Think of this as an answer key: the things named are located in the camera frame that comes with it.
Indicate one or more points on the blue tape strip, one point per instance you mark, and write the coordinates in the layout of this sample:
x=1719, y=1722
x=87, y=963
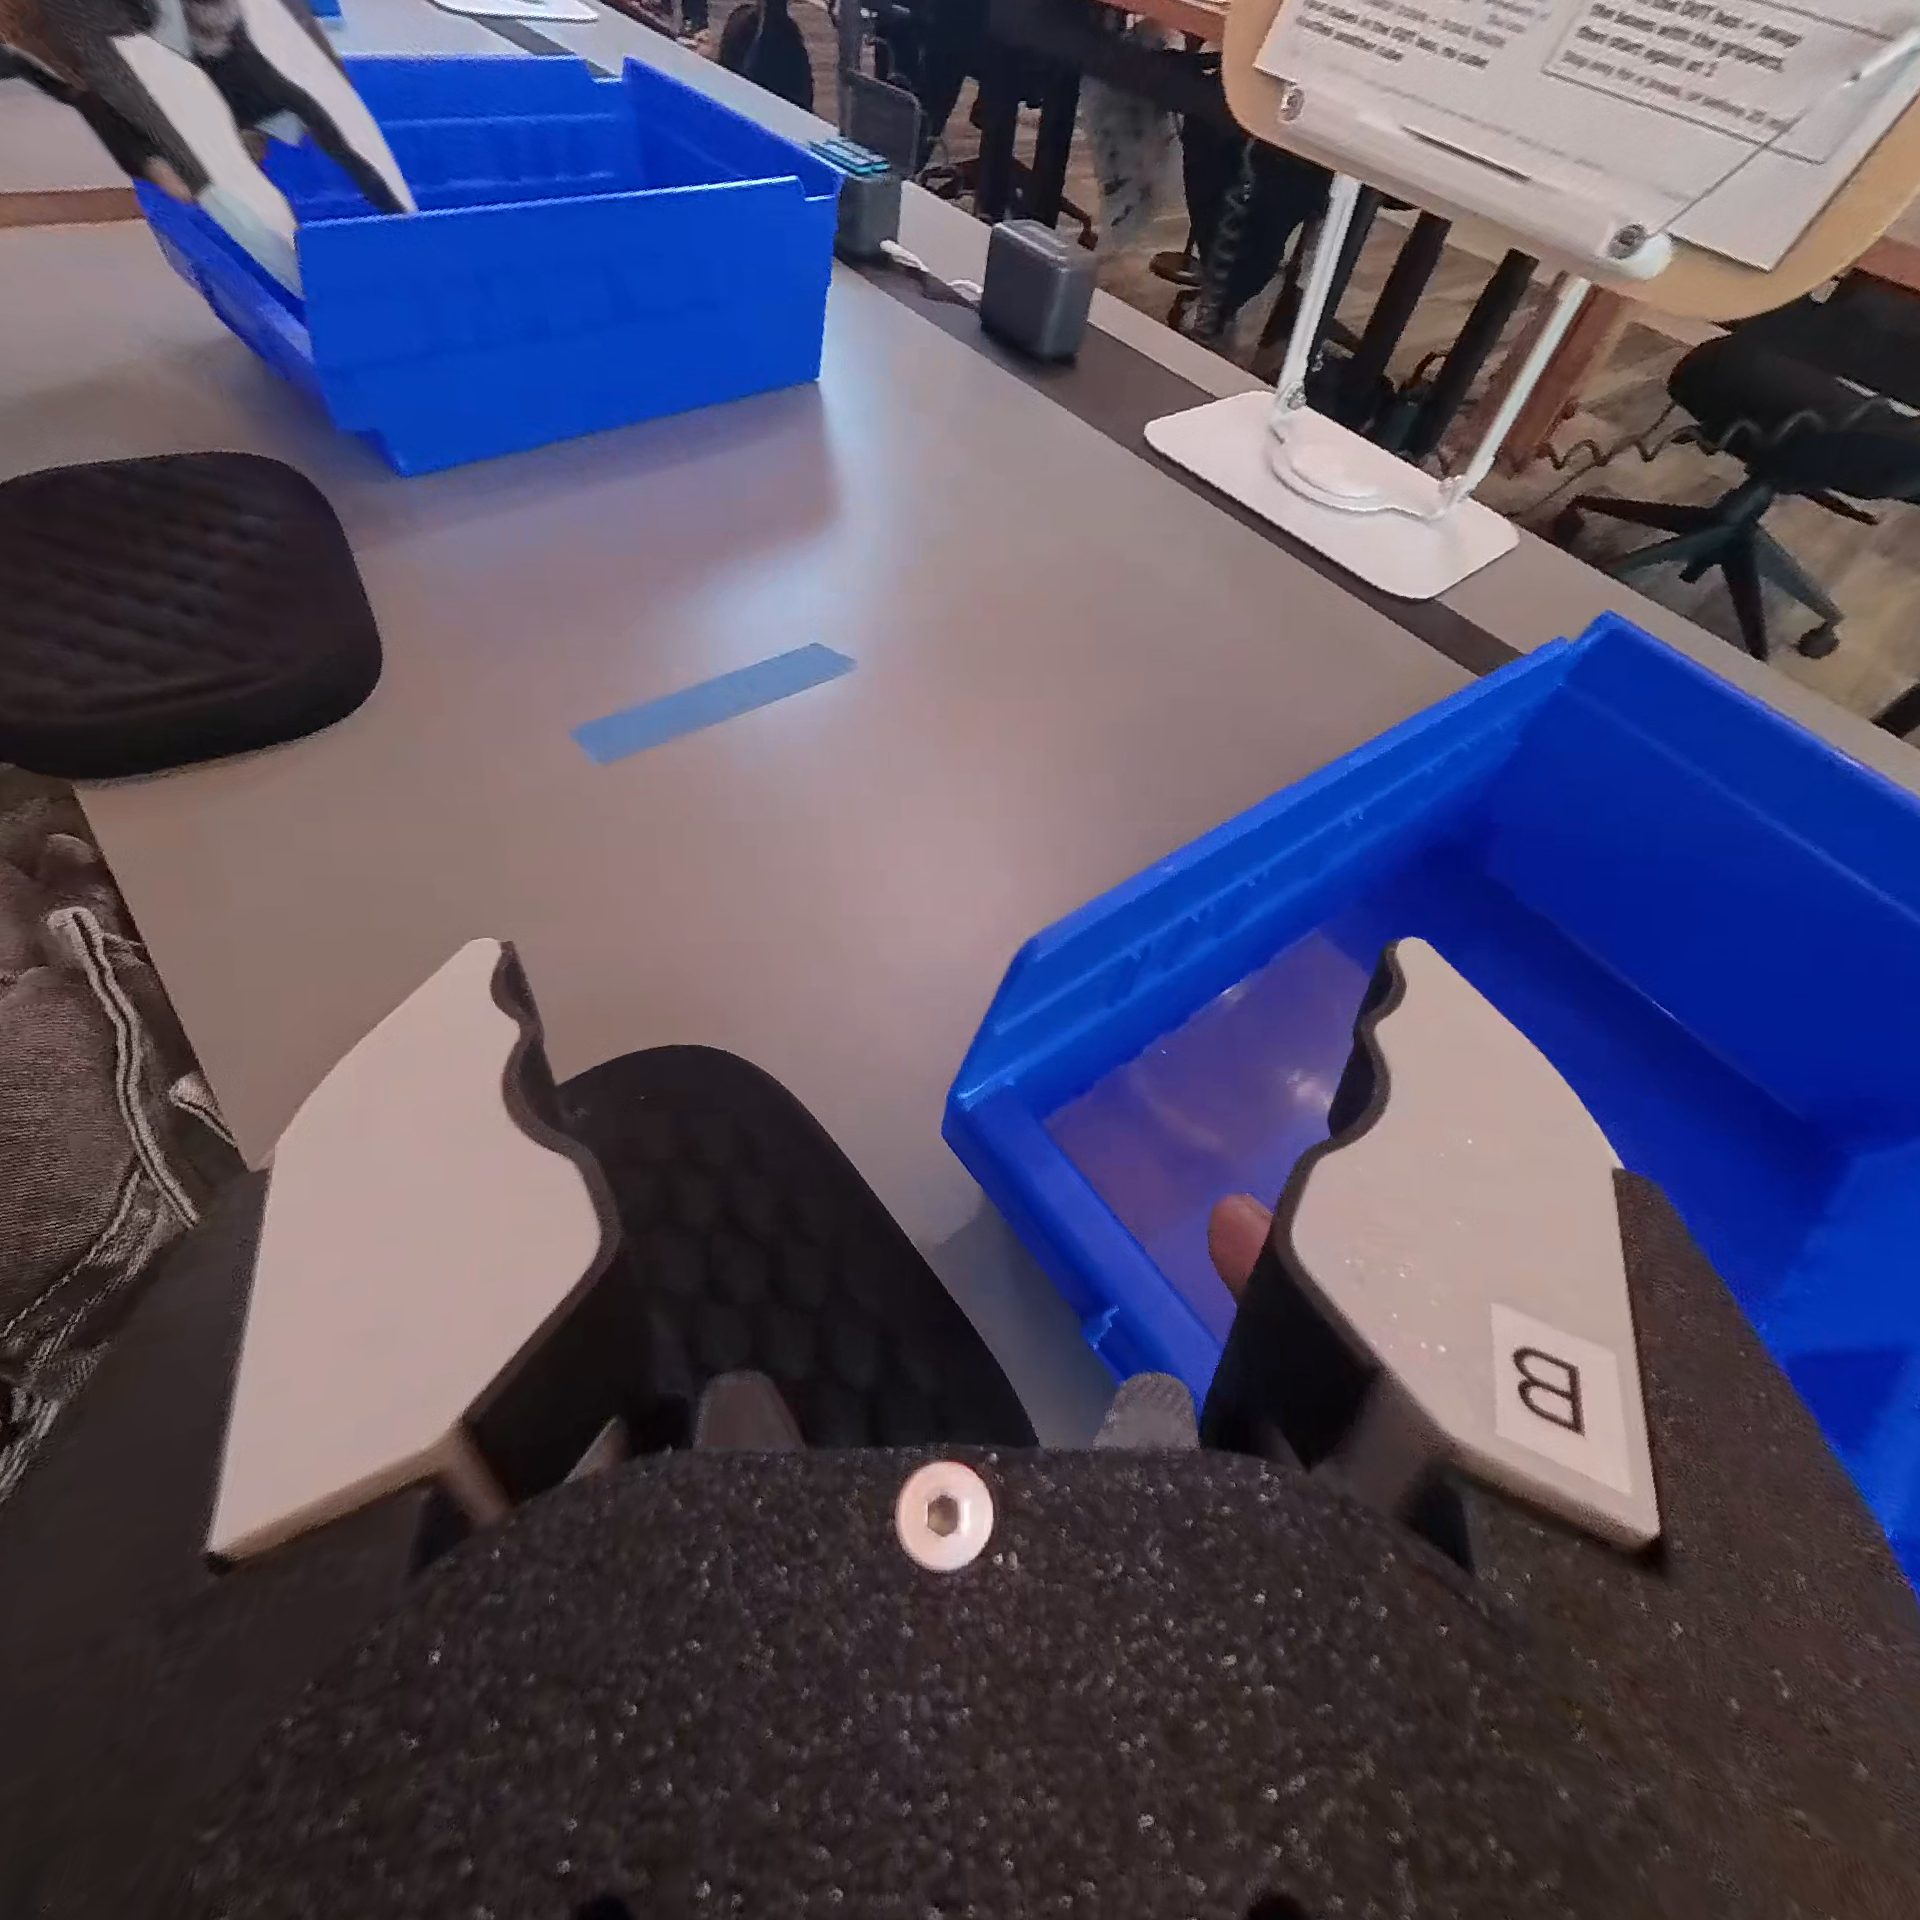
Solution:
x=711, y=705

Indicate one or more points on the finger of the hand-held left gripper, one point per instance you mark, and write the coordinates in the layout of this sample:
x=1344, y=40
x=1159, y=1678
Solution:
x=338, y=108
x=198, y=136

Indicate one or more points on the printed sign board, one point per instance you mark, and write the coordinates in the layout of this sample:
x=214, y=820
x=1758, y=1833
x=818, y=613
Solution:
x=1559, y=92

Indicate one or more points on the black textured armrest pad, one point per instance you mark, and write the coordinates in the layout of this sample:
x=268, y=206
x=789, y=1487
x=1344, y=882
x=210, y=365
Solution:
x=781, y=1262
x=169, y=613

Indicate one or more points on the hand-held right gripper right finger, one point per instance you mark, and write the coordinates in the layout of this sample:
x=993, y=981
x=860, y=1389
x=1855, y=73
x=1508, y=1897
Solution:
x=1470, y=1226

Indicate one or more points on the blue plastic bin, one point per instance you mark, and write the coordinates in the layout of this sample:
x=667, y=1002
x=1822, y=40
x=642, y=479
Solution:
x=577, y=300
x=1681, y=898

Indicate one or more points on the black swivel chair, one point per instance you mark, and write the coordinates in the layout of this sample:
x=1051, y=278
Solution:
x=1802, y=426

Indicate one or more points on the black power unit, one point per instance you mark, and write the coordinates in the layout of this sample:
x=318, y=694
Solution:
x=1036, y=284
x=872, y=194

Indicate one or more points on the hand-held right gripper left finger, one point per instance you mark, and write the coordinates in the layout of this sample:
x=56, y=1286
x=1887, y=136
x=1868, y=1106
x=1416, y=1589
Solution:
x=392, y=1262

